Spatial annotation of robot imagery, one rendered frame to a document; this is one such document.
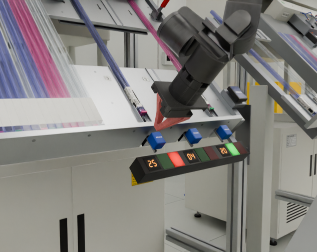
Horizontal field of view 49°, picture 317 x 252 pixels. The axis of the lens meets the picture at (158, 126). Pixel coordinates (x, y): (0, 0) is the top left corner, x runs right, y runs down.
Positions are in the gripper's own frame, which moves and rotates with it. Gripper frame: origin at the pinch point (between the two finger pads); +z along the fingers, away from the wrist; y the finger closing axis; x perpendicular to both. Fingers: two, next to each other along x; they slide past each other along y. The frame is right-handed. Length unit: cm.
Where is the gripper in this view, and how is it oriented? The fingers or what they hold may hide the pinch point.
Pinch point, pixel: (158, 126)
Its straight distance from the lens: 68.9
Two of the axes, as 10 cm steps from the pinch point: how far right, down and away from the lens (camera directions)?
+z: -4.8, 6.4, 6.0
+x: 4.4, 7.7, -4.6
